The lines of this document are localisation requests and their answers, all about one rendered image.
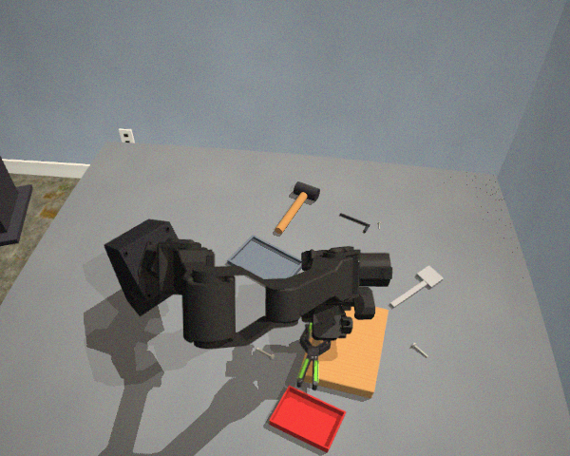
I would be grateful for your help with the red shallow tray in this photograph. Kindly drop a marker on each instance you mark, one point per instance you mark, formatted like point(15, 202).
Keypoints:
point(300, 413)

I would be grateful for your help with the light wooden board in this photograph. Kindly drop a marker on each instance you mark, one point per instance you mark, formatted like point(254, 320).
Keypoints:
point(351, 364)

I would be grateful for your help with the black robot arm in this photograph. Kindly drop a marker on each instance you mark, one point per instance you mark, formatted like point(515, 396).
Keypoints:
point(209, 292)

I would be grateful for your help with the mallet with wooden handle and black head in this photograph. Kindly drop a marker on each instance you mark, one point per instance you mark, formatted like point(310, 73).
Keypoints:
point(304, 191)

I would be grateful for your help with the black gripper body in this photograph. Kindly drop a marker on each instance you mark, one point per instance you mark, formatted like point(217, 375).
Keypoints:
point(364, 307)

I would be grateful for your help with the black and green spring clamp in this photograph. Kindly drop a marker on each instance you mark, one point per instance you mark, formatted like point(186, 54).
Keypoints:
point(313, 352)

